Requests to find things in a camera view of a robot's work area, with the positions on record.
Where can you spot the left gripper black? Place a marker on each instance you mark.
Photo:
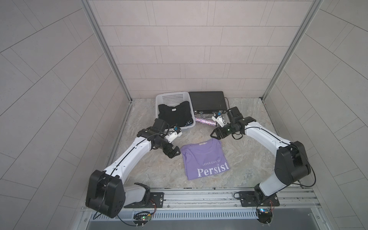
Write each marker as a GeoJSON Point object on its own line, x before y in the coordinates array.
{"type": "Point", "coordinates": [168, 147]}

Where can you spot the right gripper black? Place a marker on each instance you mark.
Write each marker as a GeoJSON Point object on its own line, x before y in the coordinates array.
{"type": "Point", "coordinates": [218, 131]}

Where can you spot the purple t-shirt Persist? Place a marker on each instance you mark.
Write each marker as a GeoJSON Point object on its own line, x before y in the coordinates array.
{"type": "Point", "coordinates": [204, 159]}

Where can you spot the black t-shirt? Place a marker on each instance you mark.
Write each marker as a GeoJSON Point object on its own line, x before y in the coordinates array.
{"type": "Point", "coordinates": [176, 115]}

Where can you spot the white plastic laundry basket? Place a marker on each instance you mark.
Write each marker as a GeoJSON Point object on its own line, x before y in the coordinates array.
{"type": "Point", "coordinates": [174, 99]}

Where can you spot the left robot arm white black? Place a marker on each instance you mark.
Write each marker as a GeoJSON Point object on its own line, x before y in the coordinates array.
{"type": "Point", "coordinates": [106, 193]}

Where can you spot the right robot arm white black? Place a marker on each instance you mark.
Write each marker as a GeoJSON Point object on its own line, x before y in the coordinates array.
{"type": "Point", "coordinates": [291, 163]}

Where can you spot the black hard case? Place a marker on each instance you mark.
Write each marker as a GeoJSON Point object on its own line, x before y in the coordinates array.
{"type": "Point", "coordinates": [208, 102]}

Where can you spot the left green circuit board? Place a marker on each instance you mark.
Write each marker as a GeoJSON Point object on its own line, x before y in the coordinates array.
{"type": "Point", "coordinates": [142, 218]}

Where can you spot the green circuit board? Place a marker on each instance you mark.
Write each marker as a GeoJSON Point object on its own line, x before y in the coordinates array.
{"type": "Point", "coordinates": [264, 215]}
{"type": "Point", "coordinates": [142, 218]}

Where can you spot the right green circuit board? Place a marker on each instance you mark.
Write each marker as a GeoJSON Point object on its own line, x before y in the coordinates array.
{"type": "Point", "coordinates": [264, 215]}

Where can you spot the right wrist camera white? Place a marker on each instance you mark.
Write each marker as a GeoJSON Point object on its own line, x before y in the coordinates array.
{"type": "Point", "coordinates": [218, 118]}

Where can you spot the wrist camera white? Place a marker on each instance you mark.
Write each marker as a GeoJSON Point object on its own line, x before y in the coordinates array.
{"type": "Point", "coordinates": [218, 118]}
{"type": "Point", "coordinates": [173, 135]}

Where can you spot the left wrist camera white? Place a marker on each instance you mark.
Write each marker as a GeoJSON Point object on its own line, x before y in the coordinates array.
{"type": "Point", "coordinates": [173, 135]}

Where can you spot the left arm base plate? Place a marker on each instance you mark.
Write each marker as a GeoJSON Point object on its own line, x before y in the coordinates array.
{"type": "Point", "coordinates": [155, 200]}

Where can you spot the aluminium mounting rail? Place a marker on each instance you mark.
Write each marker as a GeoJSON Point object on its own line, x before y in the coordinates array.
{"type": "Point", "coordinates": [222, 198]}

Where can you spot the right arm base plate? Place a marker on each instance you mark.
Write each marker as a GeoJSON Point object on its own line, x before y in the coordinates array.
{"type": "Point", "coordinates": [255, 199]}

